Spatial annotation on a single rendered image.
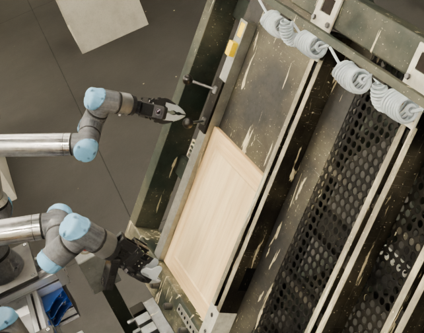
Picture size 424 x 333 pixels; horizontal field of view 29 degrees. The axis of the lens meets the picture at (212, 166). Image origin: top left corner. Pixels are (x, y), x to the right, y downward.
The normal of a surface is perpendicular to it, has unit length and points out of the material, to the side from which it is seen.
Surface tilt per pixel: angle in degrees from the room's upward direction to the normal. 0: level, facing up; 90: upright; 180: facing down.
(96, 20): 90
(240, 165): 50
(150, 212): 90
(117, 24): 90
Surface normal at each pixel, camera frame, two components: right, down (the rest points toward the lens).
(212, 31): 0.41, 0.47
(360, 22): -0.85, -0.12
